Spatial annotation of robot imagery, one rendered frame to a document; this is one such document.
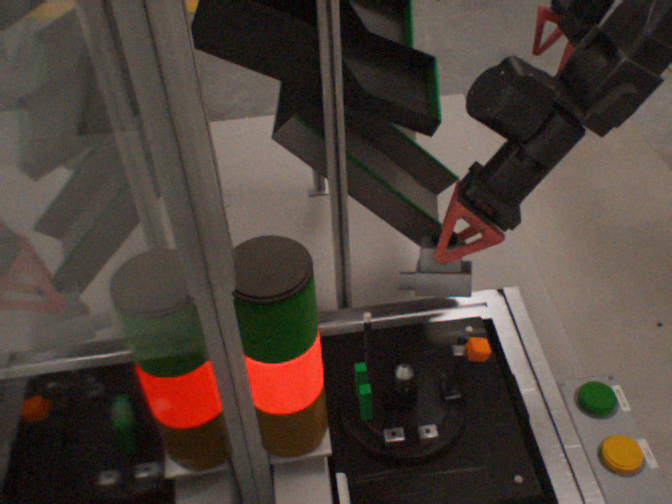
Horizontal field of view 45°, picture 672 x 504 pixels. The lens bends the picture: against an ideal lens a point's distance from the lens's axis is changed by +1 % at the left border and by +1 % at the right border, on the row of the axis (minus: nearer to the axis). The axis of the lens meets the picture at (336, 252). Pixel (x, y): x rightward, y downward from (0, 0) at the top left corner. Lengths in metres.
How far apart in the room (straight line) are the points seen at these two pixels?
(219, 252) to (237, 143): 1.06
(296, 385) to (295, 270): 0.08
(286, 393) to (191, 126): 0.19
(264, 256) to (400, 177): 0.64
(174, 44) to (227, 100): 2.80
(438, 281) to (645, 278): 0.42
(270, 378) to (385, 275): 0.73
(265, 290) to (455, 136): 1.05
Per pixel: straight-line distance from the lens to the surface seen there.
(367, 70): 0.94
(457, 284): 0.91
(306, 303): 0.43
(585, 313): 1.17
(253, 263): 0.43
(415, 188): 1.08
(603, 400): 0.94
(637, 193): 1.38
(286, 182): 1.35
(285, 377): 0.47
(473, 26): 3.53
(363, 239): 1.24
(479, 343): 0.84
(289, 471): 0.56
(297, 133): 0.90
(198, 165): 0.36
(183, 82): 0.34
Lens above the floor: 1.72
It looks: 45 degrees down
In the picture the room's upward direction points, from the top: 4 degrees counter-clockwise
